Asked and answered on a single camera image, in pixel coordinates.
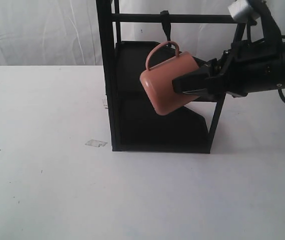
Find small tape scrap by rack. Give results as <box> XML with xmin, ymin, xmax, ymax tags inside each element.
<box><xmin>102</xmin><ymin>99</ymin><xmax>109</xmax><ymax>109</ymax></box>

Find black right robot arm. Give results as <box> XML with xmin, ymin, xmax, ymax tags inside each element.
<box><xmin>190</xmin><ymin>42</ymin><xmax>285</xmax><ymax>98</ymax></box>

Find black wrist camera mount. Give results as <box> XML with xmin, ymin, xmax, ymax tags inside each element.
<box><xmin>228</xmin><ymin>0</ymin><xmax>282</xmax><ymax>45</ymax></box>

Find terracotta pink ceramic mug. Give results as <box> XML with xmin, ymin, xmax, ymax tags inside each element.
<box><xmin>139</xmin><ymin>41</ymin><xmax>199</xmax><ymax>116</ymax></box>

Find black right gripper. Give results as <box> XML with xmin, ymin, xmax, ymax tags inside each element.
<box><xmin>172</xmin><ymin>41</ymin><xmax>284</xmax><ymax>97</ymax></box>

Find black two-tier shelf rack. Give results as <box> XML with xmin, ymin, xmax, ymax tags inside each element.
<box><xmin>95</xmin><ymin>0</ymin><xmax>253</xmax><ymax>154</ymax></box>

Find white backdrop curtain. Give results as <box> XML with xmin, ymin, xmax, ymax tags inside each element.
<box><xmin>0</xmin><ymin>0</ymin><xmax>285</xmax><ymax>66</ymax></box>

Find clear tape piece on table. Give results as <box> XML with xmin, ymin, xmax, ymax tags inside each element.
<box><xmin>85</xmin><ymin>139</ymin><xmax>108</xmax><ymax>148</ymax></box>

